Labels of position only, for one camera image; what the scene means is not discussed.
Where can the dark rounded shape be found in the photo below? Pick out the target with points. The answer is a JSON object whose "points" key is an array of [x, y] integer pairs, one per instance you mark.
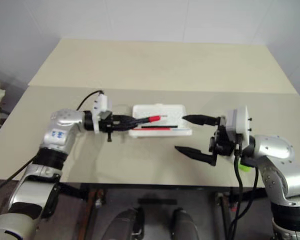
{"points": [[126, 223], [185, 225]]}

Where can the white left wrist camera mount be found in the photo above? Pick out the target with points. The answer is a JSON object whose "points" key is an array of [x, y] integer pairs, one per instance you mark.
{"points": [[101, 103]]}

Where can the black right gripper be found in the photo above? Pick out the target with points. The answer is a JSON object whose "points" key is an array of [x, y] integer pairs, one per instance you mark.
{"points": [[223, 143]]}

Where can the black floor tape strip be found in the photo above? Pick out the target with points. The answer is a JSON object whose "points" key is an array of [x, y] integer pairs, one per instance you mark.
{"points": [[157, 201]]}

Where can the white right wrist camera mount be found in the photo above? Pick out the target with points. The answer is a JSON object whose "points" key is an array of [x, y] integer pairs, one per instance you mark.
{"points": [[241, 120]]}

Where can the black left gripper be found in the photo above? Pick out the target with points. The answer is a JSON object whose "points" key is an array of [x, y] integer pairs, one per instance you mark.
{"points": [[109, 124]]}

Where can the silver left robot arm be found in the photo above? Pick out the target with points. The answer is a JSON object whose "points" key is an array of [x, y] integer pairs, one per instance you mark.
{"points": [[62, 125]]}

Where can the black marker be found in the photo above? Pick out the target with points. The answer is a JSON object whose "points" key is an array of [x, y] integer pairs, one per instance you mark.
{"points": [[160, 126]]}

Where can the red marker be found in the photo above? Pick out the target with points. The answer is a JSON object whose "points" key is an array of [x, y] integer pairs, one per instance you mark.
{"points": [[155, 119]]}

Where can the white pencil case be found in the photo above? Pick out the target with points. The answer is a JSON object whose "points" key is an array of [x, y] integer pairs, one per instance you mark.
{"points": [[170, 111]]}

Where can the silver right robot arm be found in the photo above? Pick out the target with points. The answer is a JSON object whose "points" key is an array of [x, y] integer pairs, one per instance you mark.
{"points": [[275, 155]]}

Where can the red and blue pencil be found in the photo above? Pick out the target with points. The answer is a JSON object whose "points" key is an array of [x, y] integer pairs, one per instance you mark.
{"points": [[162, 129]]}

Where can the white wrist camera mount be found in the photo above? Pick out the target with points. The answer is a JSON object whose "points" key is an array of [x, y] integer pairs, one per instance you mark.
{"points": [[101, 103], [241, 120]]}

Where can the black table frame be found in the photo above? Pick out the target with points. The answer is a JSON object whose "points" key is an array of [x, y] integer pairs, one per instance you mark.
{"points": [[165, 187]]}

